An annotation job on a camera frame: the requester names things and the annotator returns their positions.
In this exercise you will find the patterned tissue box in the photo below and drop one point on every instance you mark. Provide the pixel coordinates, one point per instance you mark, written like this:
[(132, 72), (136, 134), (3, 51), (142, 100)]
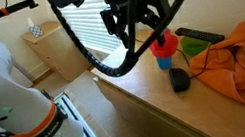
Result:
[(35, 30)]

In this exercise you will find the white window blinds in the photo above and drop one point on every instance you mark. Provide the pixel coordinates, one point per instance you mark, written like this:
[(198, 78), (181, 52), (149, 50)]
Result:
[(88, 25)]

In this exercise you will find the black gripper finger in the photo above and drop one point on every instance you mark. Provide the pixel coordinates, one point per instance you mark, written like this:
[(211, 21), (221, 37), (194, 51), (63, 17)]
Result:
[(161, 38)]

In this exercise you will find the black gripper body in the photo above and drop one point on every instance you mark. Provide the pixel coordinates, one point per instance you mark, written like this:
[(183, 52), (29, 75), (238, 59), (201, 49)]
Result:
[(115, 17)]

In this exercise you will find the black remote control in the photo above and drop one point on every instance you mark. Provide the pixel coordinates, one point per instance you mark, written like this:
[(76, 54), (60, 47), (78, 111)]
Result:
[(205, 36)]

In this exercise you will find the wooden dresser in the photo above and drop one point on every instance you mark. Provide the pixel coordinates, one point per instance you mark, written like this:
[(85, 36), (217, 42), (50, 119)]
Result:
[(144, 98)]

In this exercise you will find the blue plastic cup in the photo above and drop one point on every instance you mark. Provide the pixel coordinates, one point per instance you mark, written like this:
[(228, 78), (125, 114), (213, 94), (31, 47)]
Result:
[(164, 63)]

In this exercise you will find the black round speaker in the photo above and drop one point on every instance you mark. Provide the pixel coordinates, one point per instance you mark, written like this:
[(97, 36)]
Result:
[(179, 79)]

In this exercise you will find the small wooden side cabinet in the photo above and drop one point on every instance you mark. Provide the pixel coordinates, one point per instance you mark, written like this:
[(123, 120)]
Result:
[(57, 51)]

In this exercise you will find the red plastic bowl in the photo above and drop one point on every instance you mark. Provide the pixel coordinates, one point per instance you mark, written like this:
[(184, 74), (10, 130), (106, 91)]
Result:
[(168, 49)]

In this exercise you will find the green plastic bowl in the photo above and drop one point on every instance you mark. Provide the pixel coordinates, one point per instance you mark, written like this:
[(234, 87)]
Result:
[(193, 46)]

